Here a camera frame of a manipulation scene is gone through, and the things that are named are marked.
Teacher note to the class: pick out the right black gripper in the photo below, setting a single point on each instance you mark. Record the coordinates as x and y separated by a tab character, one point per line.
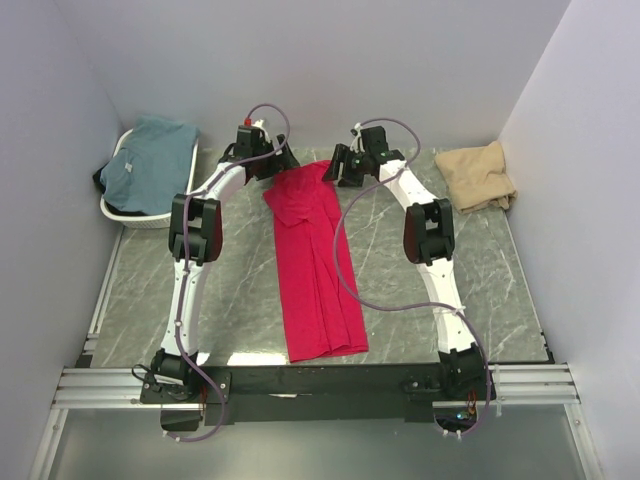
345	165

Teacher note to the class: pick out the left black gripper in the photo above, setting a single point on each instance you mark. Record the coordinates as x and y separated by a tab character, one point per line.
273	161

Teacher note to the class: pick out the red t shirt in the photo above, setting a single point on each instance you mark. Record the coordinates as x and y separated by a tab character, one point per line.
315	272

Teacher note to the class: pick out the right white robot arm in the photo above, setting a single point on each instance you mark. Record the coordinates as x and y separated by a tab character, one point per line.
429	244

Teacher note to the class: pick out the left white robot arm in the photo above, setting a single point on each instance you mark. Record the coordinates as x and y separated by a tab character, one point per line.
196	240

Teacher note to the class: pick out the teal blue t shirt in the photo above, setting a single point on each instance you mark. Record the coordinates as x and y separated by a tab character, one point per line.
151	166

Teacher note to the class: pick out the beige folded t shirt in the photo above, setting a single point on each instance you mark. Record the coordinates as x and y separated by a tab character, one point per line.
476	178

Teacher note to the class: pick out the black garment in basket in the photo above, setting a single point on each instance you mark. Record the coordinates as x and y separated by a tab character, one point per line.
96	178

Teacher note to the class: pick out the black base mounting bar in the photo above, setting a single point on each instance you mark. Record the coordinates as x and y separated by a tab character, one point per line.
340	392

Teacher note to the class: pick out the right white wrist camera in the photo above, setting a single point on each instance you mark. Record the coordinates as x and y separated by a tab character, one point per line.
356	144

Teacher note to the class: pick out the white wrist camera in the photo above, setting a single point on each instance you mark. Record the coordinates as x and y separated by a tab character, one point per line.
356	144
260	124

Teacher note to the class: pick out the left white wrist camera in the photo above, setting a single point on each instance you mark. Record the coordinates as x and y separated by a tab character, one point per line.
260	124

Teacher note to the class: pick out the aluminium frame rail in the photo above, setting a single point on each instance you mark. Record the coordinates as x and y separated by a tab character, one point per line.
517	384

